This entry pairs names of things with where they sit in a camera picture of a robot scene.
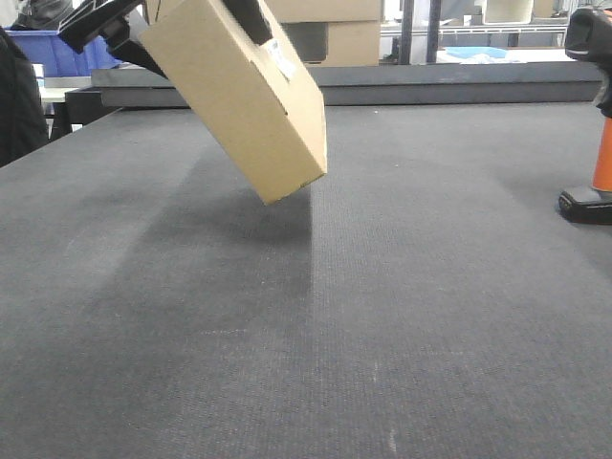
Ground small brown cardboard package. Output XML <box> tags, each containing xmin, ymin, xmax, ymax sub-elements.
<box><xmin>139</xmin><ymin>1</ymin><xmax>328</xmax><ymax>204</ymax></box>

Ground orange black barcode scanner gun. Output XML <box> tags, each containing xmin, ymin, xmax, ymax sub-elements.
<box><xmin>557</xmin><ymin>6</ymin><xmax>612</xmax><ymax>226</ymax></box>

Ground blue plastic bin background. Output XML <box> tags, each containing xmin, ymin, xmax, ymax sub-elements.
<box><xmin>7</xmin><ymin>30</ymin><xmax>122</xmax><ymax>77</ymax></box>

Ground light blue tray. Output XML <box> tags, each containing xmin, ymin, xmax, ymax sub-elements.
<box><xmin>445</xmin><ymin>46</ymin><xmax>508</xmax><ymax>62</ymax></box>

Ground black covered chair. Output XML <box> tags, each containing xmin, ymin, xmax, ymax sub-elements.
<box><xmin>1</xmin><ymin>30</ymin><xmax>49</xmax><ymax>167</ymax></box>

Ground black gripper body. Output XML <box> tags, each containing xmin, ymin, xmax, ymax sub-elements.
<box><xmin>57</xmin><ymin>0</ymin><xmax>142</xmax><ymax>54</ymax></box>

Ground large cardboard box printed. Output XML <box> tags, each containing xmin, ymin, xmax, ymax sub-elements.
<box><xmin>267</xmin><ymin>0</ymin><xmax>382</xmax><ymax>67</ymax></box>

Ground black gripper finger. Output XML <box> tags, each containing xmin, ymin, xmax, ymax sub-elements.
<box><xmin>105</xmin><ymin>10</ymin><xmax>165</xmax><ymax>77</ymax></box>
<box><xmin>224</xmin><ymin>0</ymin><xmax>273</xmax><ymax>45</ymax></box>

